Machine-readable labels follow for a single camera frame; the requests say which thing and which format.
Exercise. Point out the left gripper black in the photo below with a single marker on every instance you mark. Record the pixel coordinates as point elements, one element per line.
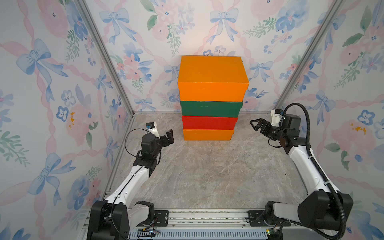
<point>163,140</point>

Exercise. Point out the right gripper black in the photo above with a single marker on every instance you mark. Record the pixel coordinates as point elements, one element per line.
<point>267,129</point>

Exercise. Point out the red shoebox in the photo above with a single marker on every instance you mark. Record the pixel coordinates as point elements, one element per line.
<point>208,123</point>

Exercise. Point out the green shoebox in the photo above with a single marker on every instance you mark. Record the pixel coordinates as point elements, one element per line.
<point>211,109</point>

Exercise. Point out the orange shoebox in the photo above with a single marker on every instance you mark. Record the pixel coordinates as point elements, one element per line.
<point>212,79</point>
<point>207,135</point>

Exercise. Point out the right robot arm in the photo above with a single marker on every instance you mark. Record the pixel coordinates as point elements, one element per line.
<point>325,209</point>

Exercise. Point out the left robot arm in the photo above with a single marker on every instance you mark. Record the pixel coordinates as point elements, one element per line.
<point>113,218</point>

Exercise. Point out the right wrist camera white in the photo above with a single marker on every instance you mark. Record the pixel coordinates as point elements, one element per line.
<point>277,117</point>

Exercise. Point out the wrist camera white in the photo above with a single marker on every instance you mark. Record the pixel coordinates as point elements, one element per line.
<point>152,128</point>
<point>277,117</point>

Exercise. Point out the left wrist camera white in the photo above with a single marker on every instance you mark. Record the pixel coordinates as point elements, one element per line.
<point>152,128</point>

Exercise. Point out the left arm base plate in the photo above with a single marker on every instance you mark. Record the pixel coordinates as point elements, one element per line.
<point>159,218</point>

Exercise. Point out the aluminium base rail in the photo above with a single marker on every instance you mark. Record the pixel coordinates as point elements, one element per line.
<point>202,224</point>

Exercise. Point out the left corner aluminium post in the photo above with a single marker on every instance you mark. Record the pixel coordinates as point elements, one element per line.
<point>91,25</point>

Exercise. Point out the corner aluminium post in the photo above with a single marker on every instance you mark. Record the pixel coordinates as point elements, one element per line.
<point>91,25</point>
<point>321,32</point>

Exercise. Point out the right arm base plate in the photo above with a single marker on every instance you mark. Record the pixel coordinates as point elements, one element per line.
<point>258,218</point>

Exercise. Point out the right corner aluminium post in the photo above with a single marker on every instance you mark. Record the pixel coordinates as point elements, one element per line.
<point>321,32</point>

